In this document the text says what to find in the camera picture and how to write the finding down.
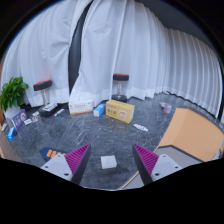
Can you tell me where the white block charger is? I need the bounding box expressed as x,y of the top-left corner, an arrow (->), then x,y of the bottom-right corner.
100,154 -> 118,170

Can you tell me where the flat white packet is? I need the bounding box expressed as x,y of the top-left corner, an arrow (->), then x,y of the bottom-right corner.
42,101 -> 59,112

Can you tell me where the black stool with red rim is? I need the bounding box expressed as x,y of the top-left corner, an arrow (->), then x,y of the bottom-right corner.
33,79 -> 60,118
111,73 -> 130,103

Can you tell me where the small pale purple cup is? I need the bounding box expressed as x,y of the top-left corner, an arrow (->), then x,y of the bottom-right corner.
163,103 -> 173,115

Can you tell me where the white box with orange print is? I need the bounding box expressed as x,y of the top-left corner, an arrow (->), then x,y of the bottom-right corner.
68,98 -> 95,116

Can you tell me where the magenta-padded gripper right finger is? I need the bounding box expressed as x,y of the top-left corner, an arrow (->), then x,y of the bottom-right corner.
131,143 -> 184,186

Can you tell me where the purple box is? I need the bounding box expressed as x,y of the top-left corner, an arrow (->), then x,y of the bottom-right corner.
11,108 -> 28,131

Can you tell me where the yellow cardboard box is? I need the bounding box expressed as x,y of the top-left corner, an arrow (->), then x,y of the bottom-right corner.
105,99 -> 136,124

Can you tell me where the small bright blue box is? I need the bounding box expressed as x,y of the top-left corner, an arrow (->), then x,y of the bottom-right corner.
7,126 -> 17,141

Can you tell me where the small clear packet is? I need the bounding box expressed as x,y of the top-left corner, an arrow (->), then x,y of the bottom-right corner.
31,111 -> 40,123

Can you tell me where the small blue and white box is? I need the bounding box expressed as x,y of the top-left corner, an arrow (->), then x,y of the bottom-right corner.
93,103 -> 107,118

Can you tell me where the small white tube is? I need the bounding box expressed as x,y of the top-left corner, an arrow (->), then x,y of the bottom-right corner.
53,108 -> 66,117

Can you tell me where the white sachet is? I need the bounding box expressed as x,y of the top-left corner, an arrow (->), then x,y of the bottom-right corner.
133,123 -> 149,132

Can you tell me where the green potted plant, white pot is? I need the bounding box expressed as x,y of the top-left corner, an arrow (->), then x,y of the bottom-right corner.
0,76 -> 30,119

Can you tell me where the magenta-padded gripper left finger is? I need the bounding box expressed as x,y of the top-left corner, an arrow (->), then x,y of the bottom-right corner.
40,143 -> 92,186

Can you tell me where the white curtain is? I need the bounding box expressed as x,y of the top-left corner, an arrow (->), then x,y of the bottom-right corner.
0,0 -> 85,108
69,0 -> 224,118

